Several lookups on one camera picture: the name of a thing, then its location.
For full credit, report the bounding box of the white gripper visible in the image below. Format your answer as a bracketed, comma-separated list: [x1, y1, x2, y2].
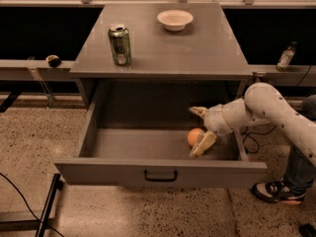
[189, 104, 232, 157]

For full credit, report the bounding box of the orange fruit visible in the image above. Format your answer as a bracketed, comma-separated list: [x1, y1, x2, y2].
[187, 128, 204, 146]

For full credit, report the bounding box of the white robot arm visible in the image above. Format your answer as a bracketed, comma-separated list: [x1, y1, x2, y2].
[189, 82, 316, 166]

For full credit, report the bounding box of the grey open top drawer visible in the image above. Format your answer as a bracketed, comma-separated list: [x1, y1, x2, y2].
[55, 79, 267, 189]

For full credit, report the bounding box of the person's sneaker near drawer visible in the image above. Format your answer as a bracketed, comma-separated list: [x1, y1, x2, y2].
[252, 181, 306, 205]

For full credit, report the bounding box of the clear plastic bottle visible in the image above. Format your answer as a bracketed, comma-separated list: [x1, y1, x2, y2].
[276, 41, 297, 71]

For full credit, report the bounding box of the person's jeans leg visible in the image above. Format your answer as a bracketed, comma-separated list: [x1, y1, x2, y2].
[283, 95, 316, 195]

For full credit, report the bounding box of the white bowl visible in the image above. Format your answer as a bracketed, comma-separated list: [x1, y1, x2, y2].
[157, 10, 194, 32]

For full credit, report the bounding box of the green soda can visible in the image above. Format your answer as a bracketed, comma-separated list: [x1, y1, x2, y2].
[108, 24, 131, 65]

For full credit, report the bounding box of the small black yellow object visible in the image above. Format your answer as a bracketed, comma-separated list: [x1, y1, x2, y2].
[45, 54, 61, 67]

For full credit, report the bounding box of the black metal floor stand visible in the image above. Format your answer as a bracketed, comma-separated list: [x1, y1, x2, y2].
[0, 174, 64, 237]

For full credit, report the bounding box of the black floor cable right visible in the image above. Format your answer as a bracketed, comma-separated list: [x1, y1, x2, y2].
[240, 125, 277, 155]

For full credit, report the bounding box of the black floor cable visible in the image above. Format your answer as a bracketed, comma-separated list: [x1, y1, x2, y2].
[240, 125, 277, 155]
[0, 171, 66, 237]

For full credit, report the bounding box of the black drawer handle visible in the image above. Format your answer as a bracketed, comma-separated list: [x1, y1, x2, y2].
[143, 170, 178, 183]

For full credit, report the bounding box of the metal clamp bracket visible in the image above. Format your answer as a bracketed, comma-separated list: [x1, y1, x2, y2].
[253, 72, 266, 83]

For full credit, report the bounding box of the black floor cable left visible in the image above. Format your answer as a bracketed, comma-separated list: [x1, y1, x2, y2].
[0, 171, 66, 237]

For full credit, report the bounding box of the grey metal rail shelf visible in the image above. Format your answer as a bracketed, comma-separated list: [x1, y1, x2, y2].
[0, 59, 74, 81]

